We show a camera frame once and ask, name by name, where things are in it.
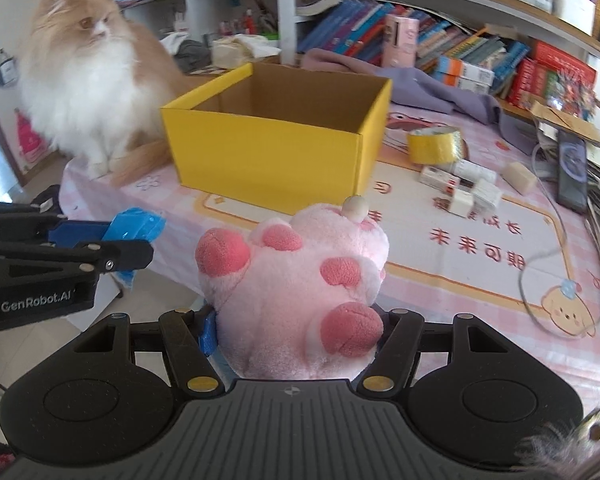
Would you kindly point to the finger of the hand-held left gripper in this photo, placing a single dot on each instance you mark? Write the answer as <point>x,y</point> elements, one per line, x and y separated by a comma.
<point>125,255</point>
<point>130,225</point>

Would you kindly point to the red printed box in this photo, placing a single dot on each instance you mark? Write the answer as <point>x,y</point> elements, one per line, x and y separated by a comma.
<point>562,57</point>

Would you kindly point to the orange and white box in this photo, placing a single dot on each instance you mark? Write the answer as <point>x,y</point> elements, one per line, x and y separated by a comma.
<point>460,87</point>
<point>472,72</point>

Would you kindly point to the pink pen holder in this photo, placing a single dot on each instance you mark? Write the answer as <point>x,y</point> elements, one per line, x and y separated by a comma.
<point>400,42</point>

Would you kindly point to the purple cloth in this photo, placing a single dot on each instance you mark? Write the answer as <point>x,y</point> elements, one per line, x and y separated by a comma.
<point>420,90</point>

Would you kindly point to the grey fur pompom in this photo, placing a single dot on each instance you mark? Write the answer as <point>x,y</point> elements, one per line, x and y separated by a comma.
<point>555,452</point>

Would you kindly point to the small white medicine box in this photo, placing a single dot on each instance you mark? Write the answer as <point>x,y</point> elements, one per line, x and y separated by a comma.
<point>480,198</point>
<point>437,178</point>

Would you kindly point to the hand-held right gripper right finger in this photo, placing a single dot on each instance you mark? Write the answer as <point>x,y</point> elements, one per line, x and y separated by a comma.
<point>395,331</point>

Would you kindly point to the row of books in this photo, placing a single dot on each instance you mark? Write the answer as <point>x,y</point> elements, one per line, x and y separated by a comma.
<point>345,30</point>

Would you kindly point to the red dictionary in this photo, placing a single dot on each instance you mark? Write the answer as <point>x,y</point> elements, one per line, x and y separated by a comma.
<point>517,80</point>
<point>535,85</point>

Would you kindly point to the pink plush toy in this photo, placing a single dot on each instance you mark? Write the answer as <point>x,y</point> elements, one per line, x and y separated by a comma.
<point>290,285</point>

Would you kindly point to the white rectangular block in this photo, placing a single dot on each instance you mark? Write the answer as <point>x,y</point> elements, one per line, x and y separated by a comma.
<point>520,178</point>

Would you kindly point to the yellow tape roll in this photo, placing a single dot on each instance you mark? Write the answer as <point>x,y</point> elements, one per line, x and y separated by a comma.
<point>430,149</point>

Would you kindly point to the black smartphone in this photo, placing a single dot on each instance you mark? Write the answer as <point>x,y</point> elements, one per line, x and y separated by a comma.
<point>572,175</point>

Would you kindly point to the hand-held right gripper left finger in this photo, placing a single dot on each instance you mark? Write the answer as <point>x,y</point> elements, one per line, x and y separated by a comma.
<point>208,337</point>

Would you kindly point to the white dropper bottle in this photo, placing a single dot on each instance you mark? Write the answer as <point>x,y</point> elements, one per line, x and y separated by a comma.
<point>477,172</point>

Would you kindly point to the yellow cardboard box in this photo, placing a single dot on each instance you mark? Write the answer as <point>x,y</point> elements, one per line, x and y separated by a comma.
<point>260,160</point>

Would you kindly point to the white plastic bag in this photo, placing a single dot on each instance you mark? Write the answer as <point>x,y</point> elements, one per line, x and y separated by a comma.
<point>245,50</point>

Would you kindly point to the white shelf unit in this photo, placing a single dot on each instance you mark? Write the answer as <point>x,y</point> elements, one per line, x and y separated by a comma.
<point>286,10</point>

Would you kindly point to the colourful hair clip pack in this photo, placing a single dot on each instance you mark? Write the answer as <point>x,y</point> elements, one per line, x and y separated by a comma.
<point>572,95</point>

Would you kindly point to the pink cartoon table mat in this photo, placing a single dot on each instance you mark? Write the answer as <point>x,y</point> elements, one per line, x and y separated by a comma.
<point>480,260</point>

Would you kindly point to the brown paper envelope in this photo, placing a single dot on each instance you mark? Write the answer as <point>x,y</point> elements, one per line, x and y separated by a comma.
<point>570,122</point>

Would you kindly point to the white storage box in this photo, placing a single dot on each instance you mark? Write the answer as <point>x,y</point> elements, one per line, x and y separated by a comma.
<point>575,10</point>

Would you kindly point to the orange and white cat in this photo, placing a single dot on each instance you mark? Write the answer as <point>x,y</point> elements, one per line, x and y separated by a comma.
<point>80,90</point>

